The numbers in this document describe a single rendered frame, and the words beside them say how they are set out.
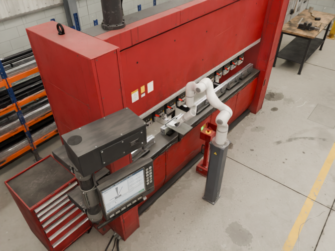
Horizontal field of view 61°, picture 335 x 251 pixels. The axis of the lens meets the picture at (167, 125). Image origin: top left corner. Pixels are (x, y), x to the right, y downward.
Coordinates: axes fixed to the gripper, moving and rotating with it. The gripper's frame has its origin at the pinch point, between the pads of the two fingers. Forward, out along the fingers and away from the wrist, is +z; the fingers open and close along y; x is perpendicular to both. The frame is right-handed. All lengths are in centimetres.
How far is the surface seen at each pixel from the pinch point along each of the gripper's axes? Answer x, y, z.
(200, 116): 16.0, -45.7, 6.6
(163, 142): 6.7, 23.1, 14.3
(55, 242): 8, 163, 82
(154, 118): -22.2, 28.5, -8.2
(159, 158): 17.4, 35.6, 23.2
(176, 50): -62, -6, -64
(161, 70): -55, 17, -51
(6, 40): -325, -59, 290
